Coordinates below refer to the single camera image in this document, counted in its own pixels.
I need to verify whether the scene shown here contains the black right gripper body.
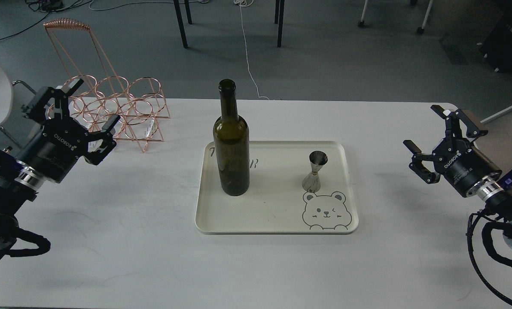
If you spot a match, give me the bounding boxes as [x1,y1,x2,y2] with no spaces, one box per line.
[433,138,502,197]

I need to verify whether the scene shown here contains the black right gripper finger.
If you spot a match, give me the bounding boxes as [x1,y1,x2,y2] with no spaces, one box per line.
[430,104,488,146]
[403,139,441,184]

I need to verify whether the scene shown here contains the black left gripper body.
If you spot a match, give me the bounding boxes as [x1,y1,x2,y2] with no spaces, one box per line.
[16,117,88,183]

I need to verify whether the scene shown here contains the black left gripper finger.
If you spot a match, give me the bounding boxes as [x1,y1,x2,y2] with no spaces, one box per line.
[21,77,85,125]
[83,114,121,166]

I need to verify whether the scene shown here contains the silver metal jigger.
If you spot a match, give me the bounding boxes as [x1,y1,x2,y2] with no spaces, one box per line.
[302,151,328,192]

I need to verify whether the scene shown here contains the dark green wine bottle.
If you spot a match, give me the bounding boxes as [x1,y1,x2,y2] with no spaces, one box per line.
[213,79,250,196]

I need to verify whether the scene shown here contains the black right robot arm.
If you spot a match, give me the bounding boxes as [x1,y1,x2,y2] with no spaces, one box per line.
[403,104,512,307]

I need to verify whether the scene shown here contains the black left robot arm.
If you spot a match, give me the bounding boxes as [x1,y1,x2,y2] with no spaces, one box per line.
[0,77,120,260]

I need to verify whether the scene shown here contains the black equipment case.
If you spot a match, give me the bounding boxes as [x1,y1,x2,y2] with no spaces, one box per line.
[479,0,512,72]

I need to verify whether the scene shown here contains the white rolling chair legs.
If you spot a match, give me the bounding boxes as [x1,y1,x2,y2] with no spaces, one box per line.
[357,0,436,35]

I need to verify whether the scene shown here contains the cream tray with bear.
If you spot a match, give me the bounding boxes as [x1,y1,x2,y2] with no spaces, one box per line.
[195,141,360,234]

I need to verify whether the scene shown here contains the black table legs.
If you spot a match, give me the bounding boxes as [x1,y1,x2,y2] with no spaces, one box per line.
[173,0,286,49]

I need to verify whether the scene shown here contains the copper wire bottle rack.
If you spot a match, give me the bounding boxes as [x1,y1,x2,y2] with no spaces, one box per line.
[43,18,171,152]

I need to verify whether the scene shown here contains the black floor cables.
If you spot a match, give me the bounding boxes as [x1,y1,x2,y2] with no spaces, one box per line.
[0,0,209,45]

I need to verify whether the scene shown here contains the white floor cable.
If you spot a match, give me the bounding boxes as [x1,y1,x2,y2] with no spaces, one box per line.
[232,0,270,100]

